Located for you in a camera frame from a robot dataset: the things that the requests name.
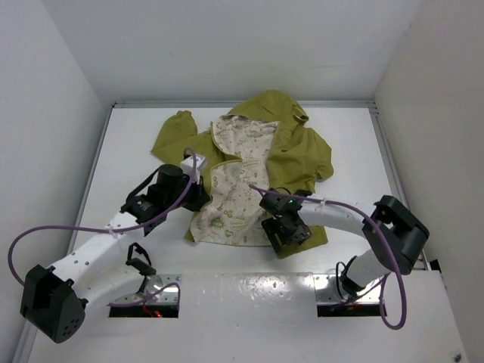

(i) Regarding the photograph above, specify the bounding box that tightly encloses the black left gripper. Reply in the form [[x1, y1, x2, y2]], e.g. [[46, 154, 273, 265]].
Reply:
[[164, 170, 209, 211]]

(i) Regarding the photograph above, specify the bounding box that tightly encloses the olive green hooded jacket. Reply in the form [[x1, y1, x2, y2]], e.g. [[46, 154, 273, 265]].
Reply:
[[151, 90, 334, 247]]

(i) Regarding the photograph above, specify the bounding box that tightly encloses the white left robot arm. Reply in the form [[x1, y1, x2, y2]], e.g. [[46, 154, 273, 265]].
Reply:
[[20, 156, 209, 343]]

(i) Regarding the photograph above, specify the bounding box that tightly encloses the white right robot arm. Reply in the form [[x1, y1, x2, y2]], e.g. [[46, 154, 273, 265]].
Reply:
[[259, 188, 430, 299]]

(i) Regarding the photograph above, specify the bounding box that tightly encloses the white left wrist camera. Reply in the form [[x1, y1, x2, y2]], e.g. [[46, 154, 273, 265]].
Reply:
[[180, 154, 206, 175]]

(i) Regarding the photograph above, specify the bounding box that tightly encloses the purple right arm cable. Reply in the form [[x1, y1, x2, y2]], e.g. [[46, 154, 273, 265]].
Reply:
[[250, 184, 406, 330]]

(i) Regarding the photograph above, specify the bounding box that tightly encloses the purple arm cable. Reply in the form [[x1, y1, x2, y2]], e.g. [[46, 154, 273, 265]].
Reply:
[[7, 147, 198, 306], [250, 184, 406, 330]]

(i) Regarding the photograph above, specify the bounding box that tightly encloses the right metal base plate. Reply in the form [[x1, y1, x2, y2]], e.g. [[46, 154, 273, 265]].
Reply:
[[313, 274, 381, 306]]

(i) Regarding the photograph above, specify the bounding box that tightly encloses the metal base plate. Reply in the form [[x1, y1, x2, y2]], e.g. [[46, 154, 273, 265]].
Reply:
[[108, 275, 182, 308], [313, 274, 381, 306]]

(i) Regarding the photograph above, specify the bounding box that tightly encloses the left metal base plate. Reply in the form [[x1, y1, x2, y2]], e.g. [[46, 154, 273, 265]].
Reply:
[[108, 275, 182, 308]]

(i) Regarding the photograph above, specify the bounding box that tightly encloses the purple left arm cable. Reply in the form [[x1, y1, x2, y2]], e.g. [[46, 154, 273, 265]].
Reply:
[[7, 147, 198, 306]]

